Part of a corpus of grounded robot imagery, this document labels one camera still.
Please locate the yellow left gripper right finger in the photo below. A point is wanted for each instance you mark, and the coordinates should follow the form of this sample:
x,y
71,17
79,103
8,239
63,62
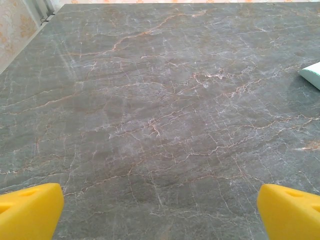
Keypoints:
x,y
290,215

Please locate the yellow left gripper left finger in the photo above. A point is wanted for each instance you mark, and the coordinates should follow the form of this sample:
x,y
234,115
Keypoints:
x,y
30,212

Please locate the aluminium corner post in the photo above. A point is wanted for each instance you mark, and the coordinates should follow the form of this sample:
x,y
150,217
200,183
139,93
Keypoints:
x,y
46,8

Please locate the mint green paper box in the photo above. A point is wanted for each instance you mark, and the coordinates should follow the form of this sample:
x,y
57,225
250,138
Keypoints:
x,y
312,75

